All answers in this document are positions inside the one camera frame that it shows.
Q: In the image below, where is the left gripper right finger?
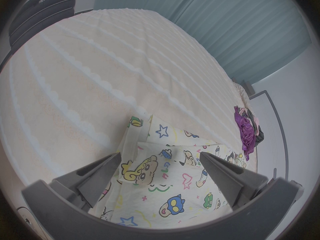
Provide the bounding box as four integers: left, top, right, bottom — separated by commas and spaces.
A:
199, 151, 270, 209

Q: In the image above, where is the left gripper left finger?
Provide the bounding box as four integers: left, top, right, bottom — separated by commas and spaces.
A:
51, 152, 122, 212

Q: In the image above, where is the white printed pyjama top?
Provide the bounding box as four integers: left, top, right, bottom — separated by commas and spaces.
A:
96, 114, 247, 229

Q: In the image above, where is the bed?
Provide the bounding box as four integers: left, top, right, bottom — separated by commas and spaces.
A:
0, 8, 289, 229

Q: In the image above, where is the purple satin garment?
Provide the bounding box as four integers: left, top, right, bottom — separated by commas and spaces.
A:
234, 106, 258, 161

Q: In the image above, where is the black garment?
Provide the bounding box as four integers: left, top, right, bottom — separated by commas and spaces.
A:
255, 125, 265, 147

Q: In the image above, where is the pink and grey garment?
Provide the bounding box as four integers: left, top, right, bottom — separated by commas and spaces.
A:
239, 108, 260, 137

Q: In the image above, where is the pale pink pillow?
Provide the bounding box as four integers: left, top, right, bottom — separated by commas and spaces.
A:
232, 82, 251, 107

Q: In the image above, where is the grey bedside table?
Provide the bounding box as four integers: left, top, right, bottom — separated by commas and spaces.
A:
231, 77, 255, 95

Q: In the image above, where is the dark grey chest of drawers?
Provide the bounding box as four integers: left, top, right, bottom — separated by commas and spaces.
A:
9, 0, 78, 47

